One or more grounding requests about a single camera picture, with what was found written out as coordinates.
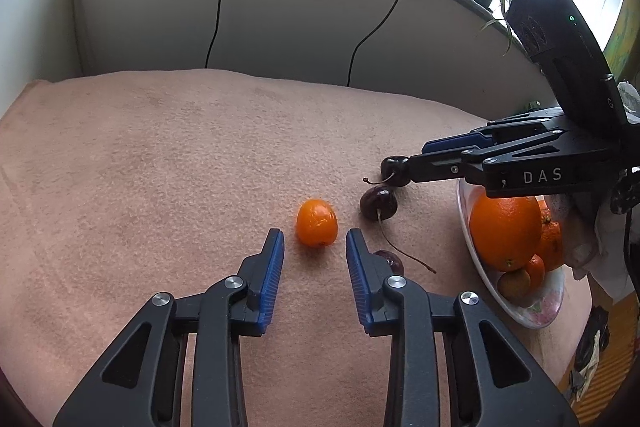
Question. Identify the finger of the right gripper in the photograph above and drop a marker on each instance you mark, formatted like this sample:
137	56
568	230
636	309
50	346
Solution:
466	140
455	163

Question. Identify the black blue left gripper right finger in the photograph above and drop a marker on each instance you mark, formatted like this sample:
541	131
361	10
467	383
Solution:
493	380

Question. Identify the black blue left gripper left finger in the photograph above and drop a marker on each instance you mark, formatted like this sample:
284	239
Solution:
138	379

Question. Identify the dark cherry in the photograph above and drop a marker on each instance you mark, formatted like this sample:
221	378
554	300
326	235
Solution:
379	204
394	171
393	261

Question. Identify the large orange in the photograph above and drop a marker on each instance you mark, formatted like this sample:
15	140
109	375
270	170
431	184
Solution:
505	231

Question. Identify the brown longan fruit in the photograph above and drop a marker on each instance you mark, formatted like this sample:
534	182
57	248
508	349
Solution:
514	285

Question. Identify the medium tangerine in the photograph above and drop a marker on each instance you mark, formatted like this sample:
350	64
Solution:
550	247

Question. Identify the small orange kumquat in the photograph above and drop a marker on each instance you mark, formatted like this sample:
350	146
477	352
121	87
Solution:
316	223

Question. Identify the white gloved hand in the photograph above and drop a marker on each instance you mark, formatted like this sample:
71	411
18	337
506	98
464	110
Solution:
593	240

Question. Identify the white floral plate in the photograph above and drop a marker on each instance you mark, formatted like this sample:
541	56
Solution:
534	311

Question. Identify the black camera box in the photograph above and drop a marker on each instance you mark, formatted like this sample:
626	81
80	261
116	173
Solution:
557	38

